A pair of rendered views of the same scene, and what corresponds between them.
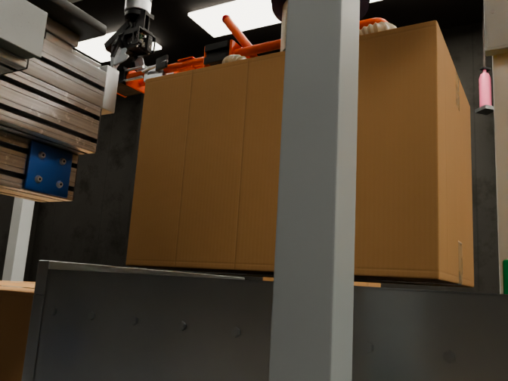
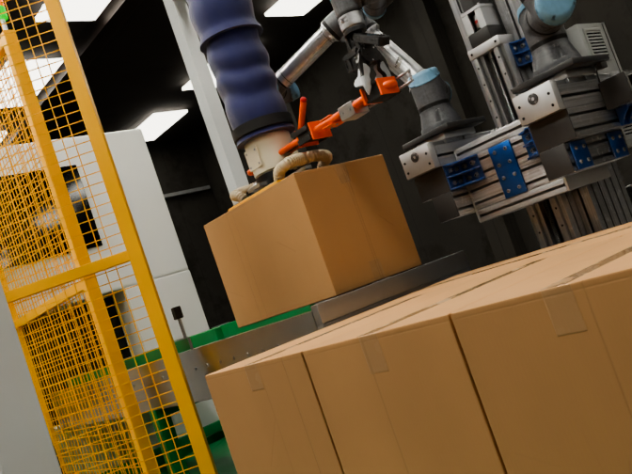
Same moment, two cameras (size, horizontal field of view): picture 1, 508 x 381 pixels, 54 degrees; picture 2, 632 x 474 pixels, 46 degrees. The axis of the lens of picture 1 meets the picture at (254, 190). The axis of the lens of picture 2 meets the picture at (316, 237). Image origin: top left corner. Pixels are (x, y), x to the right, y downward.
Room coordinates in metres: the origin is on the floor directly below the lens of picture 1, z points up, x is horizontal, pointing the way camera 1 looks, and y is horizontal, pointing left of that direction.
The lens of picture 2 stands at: (3.49, 0.83, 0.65)
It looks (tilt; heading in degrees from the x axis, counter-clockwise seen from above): 4 degrees up; 200
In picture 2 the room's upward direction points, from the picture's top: 19 degrees counter-clockwise
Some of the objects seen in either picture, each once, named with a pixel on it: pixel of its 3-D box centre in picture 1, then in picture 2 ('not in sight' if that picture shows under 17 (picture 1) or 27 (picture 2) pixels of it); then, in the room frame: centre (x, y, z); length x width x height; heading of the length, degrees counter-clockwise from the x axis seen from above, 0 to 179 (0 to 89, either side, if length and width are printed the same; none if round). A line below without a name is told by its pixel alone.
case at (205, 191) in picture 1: (306, 181); (308, 244); (1.03, -0.11, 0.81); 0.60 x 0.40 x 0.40; 59
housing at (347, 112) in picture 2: (161, 76); (353, 110); (1.27, 0.27, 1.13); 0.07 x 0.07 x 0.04; 59
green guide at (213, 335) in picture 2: not in sight; (124, 369); (0.68, -1.27, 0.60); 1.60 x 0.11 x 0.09; 61
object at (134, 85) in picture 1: (127, 83); (379, 90); (1.35, 0.38, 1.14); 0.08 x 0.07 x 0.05; 59
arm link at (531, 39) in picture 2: not in sight; (540, 21); (1.04, 0.87, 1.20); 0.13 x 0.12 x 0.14; 17
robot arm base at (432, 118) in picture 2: not in sight; (437, 118); (0.80, 0.44, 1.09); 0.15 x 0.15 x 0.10
